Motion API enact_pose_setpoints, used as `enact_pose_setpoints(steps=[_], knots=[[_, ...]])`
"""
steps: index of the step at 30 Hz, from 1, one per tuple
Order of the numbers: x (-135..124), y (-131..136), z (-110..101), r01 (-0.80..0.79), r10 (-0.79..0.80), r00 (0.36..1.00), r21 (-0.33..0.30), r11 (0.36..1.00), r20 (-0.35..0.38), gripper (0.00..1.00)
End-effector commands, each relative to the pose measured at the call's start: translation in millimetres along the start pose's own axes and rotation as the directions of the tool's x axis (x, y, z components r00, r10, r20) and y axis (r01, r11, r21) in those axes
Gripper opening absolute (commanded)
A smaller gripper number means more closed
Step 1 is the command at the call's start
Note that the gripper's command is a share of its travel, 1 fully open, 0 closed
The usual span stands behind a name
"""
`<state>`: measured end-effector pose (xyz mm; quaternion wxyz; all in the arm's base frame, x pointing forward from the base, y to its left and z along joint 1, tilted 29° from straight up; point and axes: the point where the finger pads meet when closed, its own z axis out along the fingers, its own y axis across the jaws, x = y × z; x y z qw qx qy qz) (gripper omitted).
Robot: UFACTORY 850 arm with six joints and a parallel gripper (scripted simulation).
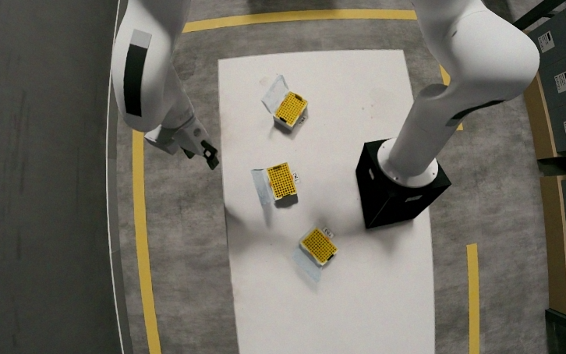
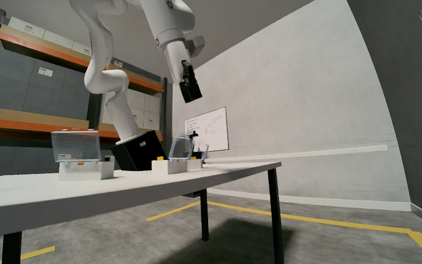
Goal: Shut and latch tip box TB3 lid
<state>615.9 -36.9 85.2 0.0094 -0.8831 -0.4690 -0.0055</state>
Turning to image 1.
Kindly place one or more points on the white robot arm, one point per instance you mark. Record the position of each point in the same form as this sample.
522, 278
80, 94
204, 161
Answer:
489, 62

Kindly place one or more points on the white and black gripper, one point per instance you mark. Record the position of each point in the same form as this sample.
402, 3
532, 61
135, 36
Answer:
192, 137

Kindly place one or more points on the yellow pipette tip rack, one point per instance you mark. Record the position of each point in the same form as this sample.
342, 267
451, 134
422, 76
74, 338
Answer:
290, 109
319, 246
281, 180

